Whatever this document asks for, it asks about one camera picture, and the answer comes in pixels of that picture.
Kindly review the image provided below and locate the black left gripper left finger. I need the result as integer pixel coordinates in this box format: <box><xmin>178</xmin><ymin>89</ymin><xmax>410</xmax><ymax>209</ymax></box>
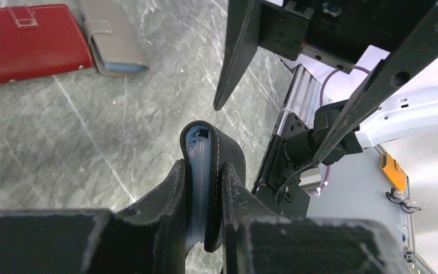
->
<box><xmin>0</xmin><ymin>160</ymin><xmax>186</xmax><ymax>273</ymax></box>

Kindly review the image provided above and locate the aluminium table edge rail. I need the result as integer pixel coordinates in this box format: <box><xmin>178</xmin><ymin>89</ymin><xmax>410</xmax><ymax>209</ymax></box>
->
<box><xmin>273</xmin><ymin>65</ymin><xmax>333</xmax><ymax>138</ymax></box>

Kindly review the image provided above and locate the grey leather card holder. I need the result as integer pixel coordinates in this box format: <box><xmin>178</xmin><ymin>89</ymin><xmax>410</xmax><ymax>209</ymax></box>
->
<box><xmin>79</xmin><ymin>0</ymin><xmax>149</xmax><ymax>76</ymax></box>

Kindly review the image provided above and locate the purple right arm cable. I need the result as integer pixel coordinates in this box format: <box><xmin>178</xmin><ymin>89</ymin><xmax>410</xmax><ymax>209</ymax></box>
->
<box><xmin>306</xmin><ymin>65</ymin><xmax>373</xmax><ymax>198</ymax></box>

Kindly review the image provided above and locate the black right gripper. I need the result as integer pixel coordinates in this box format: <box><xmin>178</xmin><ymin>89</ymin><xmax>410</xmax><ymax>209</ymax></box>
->
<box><xmin>213</xmin><ymin>0</ymin><xmax>438</xmax><ymax>166</ymax></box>

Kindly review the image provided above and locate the red leather card holder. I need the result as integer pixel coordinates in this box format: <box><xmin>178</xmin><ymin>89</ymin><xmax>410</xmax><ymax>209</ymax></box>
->
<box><xmin>0</xmin><ymin>4</ymin><xmax>94</xmax><ymax>84</ymax></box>

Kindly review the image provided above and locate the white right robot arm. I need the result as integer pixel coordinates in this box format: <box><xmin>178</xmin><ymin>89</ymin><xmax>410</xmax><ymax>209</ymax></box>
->
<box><xmin>213</xmin><ymin>1</ymin><xmax>438</xmax><ymax>167</ymax></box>

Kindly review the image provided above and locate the orange tool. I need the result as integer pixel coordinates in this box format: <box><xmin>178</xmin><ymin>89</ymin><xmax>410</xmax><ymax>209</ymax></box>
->
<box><xmin>380</xmin><ymin>152</ymin><xmax>408</xmax><ymax>192</ymax></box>

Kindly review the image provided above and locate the black leather card holder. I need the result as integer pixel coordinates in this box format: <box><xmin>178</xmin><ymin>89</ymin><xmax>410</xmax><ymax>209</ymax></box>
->
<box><xmin>180</xmin><ymin>120</ymin><xmax>246</xmax><ymax>253</ymax></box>

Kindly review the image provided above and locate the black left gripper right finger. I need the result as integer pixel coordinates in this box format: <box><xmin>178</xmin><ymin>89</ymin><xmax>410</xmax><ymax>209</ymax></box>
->
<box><xmin>222</xmin><ymin>163</ymin><xmax>408</xmax><ymax>273</ymax></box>

